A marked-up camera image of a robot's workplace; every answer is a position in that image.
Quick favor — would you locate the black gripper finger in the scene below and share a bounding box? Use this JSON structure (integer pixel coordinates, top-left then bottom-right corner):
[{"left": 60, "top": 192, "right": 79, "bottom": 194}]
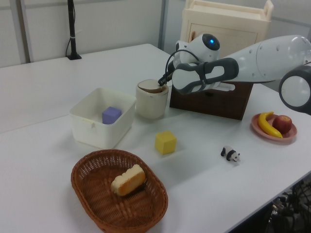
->
[{"left": 158, "top": 72, "right": 172, "bottom": 86}]

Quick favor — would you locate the cream trash can lid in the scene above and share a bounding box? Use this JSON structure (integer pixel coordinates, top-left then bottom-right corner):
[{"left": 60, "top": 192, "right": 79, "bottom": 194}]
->
[{"left": 138, "top": 79, "right": 168, "bottom": 94}]

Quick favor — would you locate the cream trash can body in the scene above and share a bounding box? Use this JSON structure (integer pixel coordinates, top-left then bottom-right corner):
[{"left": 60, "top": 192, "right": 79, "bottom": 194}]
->
[{"left": 135, "top": 83, "right": 169, "bottom": 120}]

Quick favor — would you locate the dark wooden drawer box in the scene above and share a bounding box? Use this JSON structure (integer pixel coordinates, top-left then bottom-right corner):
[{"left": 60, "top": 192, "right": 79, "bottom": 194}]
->
[{"left": 169, "top": 81, "right": 254, "bottom": 121}]

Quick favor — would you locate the purple cube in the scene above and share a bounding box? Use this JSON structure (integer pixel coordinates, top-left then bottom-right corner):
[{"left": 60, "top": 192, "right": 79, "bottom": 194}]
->
[{"left": 102, "top": 106, "right": 122, "bottom": 125}]

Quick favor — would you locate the yellow cube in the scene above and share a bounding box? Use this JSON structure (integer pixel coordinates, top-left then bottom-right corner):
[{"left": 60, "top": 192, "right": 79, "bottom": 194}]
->
[{"left": 155, "top": 130, "right": 177, "bottom": 155}]

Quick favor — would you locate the white open plastic bin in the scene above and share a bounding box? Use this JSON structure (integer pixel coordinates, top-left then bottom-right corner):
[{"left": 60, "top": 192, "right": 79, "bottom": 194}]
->
[{"left": 69, "top": 87, "right": 137, "bottom": 150}]

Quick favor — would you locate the panda figurine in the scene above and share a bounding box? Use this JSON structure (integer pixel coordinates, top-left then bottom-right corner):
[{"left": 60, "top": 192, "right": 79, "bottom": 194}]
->
[{"left": 220, "top": 145, "right": 241, "bottom": 163}]

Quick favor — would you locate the bread piece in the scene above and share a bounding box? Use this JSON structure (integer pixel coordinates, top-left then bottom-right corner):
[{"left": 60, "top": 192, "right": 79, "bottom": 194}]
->
[{"left": 111, "top": 164, "right": 146, "bottom": 197}]

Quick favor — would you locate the yellow banana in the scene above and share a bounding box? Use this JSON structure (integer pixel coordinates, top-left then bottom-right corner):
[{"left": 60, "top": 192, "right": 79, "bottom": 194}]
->
[{"left": 258, "top": 111, "right": 284, "bottom": 138}]

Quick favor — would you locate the red apple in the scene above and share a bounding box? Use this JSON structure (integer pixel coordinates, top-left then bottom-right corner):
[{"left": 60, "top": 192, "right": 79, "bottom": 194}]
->
[{"left": 272, "top": 115, "right": 293, "bottom": 133}]

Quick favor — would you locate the pink plate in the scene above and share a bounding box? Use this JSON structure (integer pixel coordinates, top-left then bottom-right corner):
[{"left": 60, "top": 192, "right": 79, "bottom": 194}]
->
[{"left": 251, "top": 113, "right": 298, "bottom": 145}]

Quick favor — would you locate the brown wicker basket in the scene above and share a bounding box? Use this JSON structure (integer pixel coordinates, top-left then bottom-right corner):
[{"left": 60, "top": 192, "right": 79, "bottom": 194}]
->
[{"left": 70, "top": 149, "right": 169, "bottom": 233}]

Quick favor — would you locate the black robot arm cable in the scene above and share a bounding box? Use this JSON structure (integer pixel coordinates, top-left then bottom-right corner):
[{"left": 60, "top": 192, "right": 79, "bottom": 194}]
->
[{"left": 165, "top": 50, "right": 203, "bottom": 75}]

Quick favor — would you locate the white drawer handle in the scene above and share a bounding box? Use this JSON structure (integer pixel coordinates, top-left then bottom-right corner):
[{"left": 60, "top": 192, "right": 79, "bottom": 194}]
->
[{"left": 210, "top": 82, "right": 236, "bottom": 93}]

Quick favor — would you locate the cream storage box with handles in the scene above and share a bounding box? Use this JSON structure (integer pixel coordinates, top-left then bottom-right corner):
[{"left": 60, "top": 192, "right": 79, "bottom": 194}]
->
[{"left": 181, "top": 0, "right": 275, "bottom": 58}]

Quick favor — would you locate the black cable bundle under table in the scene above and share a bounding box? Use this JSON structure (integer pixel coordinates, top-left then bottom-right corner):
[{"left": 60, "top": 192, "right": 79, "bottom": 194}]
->
[{"left": 266, "top": 178, "right": 311, "bottom": 233}]

